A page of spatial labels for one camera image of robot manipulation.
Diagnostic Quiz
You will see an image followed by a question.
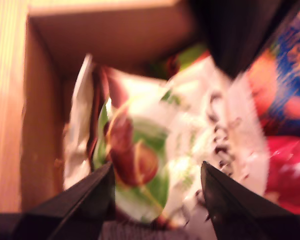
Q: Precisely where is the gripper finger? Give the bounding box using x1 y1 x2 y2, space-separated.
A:
27 161 116 240
229 0 298 77
200 161 300 240
191 0 246 77

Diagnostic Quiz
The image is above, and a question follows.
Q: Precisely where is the white green Galaxy egg bag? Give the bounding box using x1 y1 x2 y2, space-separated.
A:
63 53 96 190
92 53 271 228

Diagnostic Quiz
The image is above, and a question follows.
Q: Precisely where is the brown cardboard box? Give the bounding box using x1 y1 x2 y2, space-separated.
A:
19 0 203 213

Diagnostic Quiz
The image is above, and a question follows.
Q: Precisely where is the white red Maltesers bag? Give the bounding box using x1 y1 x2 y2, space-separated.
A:
263 136 300 216

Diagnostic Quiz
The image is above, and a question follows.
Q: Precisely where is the blue Terry's orange egg bag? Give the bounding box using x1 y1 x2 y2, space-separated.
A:
247 0 300 137

